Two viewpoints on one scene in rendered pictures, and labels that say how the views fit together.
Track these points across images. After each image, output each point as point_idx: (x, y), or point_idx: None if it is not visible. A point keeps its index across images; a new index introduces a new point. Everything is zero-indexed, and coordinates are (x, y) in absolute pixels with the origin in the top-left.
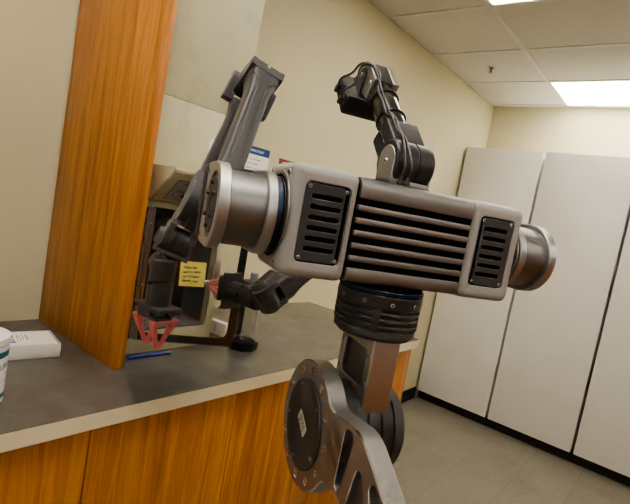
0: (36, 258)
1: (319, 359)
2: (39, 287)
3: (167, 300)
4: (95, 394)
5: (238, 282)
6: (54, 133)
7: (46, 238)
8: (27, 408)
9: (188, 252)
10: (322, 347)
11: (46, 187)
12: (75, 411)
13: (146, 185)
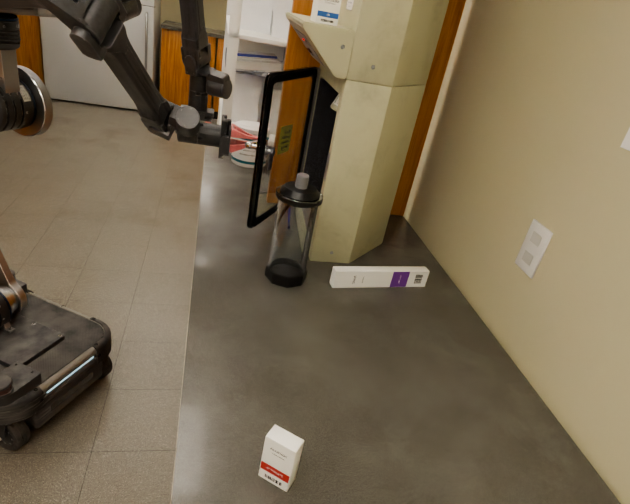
0: (422, 158)
1: (24, 69)
2: (416, 187)
3: (188, 102)
4: (227, 182)
5: (215, 124)
6: (461, 27)
7: (430, 140)
8: (225, 167)
9: (183, 63)
10: (244, 365)
11: (443, 87)
12: (209, 172)
13: (288, 36)
